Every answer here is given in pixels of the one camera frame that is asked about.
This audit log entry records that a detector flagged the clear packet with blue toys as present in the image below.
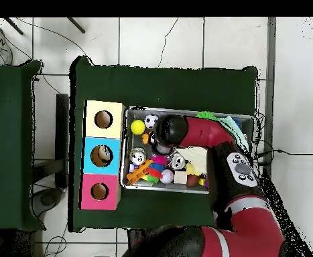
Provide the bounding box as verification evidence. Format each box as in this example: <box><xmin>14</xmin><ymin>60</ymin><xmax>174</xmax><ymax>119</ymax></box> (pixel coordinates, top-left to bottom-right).
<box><xmin>99</xmin><ymin>147</ymin><xmax>113</xmax><ymax>161</ymax></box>

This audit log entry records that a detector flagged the silver mesh bin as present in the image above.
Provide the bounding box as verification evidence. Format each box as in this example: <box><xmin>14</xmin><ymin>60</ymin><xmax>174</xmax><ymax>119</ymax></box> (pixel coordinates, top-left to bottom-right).
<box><xmin>121</xmin><ymin>106</ymin><xmax>257</xmax><ymax>195</ymax></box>

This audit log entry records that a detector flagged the wooden box with three holes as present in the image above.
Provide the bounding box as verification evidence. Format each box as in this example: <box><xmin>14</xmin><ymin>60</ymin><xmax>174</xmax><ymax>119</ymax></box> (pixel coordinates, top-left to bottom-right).
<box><xmin>78</xmin><ymin>100</ymin><xmax>127</xmax><ymax>211</ymax></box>

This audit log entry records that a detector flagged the small soccer ball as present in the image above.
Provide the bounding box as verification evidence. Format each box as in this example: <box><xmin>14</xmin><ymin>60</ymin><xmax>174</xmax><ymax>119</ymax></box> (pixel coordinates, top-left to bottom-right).
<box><xmin>144</xmin><ymin>114</ymin><xmax>160</xmax><ymax>129</ymax></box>

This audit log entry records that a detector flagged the crushed printed can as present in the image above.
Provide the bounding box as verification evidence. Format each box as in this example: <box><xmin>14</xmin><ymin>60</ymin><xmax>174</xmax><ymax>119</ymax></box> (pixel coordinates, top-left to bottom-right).
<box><xmin>129</xmin><ymin>147</ymin><xmax>147</xmax><ymax>166</ymax></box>

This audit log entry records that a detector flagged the yellow foam ball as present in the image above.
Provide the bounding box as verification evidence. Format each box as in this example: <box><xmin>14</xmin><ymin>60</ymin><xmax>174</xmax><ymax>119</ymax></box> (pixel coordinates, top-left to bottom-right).
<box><xmin>130</xmin><ymin>119</ymin><xmax>146</xmax><ymax>135</ymax></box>

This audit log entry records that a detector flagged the multicolour spiky rubber toy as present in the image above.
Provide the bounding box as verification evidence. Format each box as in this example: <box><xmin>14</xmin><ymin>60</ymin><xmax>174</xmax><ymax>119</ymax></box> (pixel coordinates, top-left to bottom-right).
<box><xmin>145</xmin><ymin>154</ymin><xmax>169</xmax><ymax>183</ymax></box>

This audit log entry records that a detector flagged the silver can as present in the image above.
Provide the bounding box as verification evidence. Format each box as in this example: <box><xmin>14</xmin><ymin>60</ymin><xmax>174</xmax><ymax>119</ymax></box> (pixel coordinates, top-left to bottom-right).
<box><xmin>170</xmin><ymin>153</ymin><xmax>187</xmax><ymax>171</ymax></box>

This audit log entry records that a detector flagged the long orange toy piece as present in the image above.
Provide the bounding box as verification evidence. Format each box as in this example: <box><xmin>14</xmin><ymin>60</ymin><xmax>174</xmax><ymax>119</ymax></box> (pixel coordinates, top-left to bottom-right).
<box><xmin>126</xmin><ymin>159</ymin><xmax>154</xmax><ymax>185</ymax></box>

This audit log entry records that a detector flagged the small baseball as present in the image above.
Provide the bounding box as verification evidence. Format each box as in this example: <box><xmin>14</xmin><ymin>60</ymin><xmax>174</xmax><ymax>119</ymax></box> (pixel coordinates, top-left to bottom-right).
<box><xmin>160</xmin><ymin>169</ymin><xmax>175</xmax><ymax>185</ymax></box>

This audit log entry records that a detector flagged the wooden cube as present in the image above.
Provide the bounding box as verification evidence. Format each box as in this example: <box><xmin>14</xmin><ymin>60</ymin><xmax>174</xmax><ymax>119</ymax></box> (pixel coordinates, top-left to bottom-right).
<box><xmin>174</xmin><ymin>171</ymin><xmax>188</xmax><ymax>185</ymax></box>

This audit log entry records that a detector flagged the cream cloth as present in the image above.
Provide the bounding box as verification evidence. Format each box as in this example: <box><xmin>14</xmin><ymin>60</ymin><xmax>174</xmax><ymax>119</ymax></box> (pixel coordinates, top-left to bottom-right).
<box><xmin>176</xmin><ymin>146</ymin><xmax>208</xmax><ymax>175</ymax></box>

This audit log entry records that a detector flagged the dark green tablecloth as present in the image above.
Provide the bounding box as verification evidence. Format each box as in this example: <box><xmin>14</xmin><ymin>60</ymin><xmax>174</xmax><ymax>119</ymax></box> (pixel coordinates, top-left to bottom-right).
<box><xmin>0</xmin><ymin>60</ymin><xmax>46</xmax><ymax>231</ymax></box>
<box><xmin>68</xmin><ymin>56</ymin><xmax>259</xmax><ymax>232</ymax></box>

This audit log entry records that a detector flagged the mint green cloth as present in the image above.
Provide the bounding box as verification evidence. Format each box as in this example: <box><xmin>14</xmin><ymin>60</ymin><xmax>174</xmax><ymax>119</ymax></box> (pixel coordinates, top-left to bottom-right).
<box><xmin>217</xmin><ymin>115</ymin><xmax>249</xmax><ymax>153</ymax></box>

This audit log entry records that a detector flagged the black stand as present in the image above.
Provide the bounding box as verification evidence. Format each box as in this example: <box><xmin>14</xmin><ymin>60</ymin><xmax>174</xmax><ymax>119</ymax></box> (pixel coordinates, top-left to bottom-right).
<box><xmin>32</xmin><ymin>93</ymin><xmax>70</xmax><ymax>189</ymax></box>

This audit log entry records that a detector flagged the grey round base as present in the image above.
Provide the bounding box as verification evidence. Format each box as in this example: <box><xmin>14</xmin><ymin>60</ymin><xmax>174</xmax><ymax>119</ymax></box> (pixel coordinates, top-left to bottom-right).
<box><xmin>32</xmin><ymin>187</ymin><xmax>64</xmax><ymax>216</ymax></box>

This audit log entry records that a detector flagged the black tripod leg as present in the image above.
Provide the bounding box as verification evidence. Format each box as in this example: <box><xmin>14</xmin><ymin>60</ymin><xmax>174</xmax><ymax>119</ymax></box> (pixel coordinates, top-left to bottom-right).
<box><xmin>66</xmin><ymin>17</ymin><xmax>86</xmax><ymax>34</ymax></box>
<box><xmin>5</xmin><ymin>17</ymin><xmax>25</xmax><ymax>35</ymax></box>

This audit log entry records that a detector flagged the black cable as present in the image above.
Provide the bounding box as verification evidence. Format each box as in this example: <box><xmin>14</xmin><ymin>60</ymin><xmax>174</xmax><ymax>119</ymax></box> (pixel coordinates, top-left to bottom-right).
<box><xmin>256</xmin><ymin>149</ymin><xmax>313</xmax><ymax>165</ymax></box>

